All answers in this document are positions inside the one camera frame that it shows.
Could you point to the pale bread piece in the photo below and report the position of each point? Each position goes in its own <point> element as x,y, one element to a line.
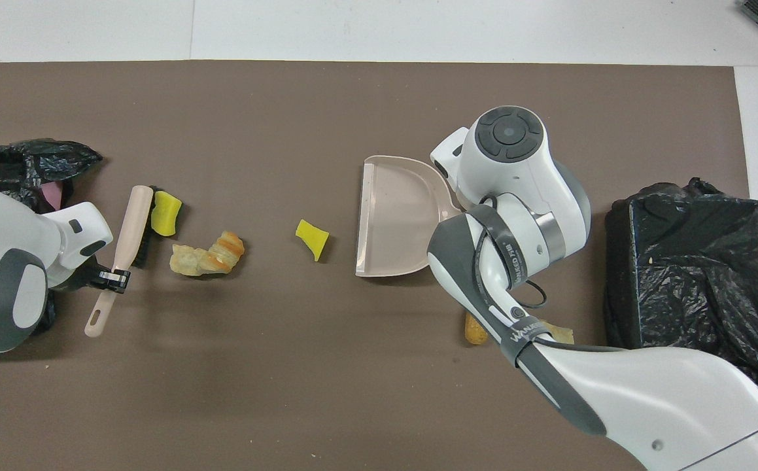
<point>188,261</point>

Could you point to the pale angular bread chunk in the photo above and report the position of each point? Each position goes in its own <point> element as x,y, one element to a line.
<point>558,333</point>

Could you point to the brown table mat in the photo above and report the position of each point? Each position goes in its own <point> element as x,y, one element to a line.
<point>287,392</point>

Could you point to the golden croissant piece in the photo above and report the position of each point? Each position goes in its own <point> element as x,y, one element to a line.
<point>228,252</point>

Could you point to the black bag lined pink bin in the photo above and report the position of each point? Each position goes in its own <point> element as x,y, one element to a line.
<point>19,163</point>

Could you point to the beige plastic dustpan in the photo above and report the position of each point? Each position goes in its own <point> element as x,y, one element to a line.
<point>395,216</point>

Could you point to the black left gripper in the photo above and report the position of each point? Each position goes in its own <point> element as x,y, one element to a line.
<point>87,278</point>

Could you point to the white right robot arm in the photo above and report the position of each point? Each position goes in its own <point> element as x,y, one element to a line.
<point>647,405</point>

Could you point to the beige hand brush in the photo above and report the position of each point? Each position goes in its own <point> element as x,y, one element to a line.
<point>129,229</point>

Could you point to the large yellow green sponge piece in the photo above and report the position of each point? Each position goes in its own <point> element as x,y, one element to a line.
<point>166,212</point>

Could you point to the small yellow green sponge piece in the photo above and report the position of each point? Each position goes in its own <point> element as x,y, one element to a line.
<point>312,239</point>

